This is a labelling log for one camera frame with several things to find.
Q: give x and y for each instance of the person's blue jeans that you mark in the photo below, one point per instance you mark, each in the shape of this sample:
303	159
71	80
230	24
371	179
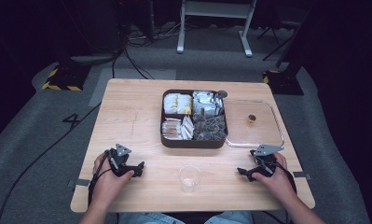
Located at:
149	218

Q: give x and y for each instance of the brown compartment box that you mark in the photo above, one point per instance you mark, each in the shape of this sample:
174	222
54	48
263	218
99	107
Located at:
191	143

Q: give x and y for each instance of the white desk frame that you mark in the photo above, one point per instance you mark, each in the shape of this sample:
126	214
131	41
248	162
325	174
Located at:
214	9

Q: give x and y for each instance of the clear box lid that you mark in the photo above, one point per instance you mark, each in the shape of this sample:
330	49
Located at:
255	130

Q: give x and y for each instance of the person's right hand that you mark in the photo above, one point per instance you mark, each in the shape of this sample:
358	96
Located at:
275	183

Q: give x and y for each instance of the pile of clear stick packets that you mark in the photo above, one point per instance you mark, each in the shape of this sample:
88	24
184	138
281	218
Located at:
177	129

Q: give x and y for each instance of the black tripod stand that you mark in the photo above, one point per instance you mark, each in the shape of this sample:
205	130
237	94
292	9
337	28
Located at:
275	34

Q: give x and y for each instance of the pile of dark grey packets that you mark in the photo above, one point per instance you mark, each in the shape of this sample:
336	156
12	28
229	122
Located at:
210	127

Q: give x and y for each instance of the black yellow striped stand base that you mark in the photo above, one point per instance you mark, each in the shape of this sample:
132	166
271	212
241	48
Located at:
283	81
65	81

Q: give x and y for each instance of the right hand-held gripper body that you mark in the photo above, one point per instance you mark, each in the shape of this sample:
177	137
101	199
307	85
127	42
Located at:
265	161

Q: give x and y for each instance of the person's left hand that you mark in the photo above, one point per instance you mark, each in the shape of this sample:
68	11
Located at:
107	186

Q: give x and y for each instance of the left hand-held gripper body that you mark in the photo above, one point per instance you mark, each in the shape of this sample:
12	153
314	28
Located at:
120	161

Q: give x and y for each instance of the pile of white yellow packets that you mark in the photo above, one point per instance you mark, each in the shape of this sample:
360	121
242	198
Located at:
177	103

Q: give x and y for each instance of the pile of silver packets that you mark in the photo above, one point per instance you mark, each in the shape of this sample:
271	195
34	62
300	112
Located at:
207	102

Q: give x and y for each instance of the small round grey cap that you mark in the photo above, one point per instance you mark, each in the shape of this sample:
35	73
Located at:
221	94

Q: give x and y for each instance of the grey tape strip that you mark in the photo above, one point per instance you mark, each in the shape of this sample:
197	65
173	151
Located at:
301	175
79	182

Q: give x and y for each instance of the clear plastic cup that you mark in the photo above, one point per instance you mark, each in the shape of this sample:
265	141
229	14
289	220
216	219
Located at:
190	179

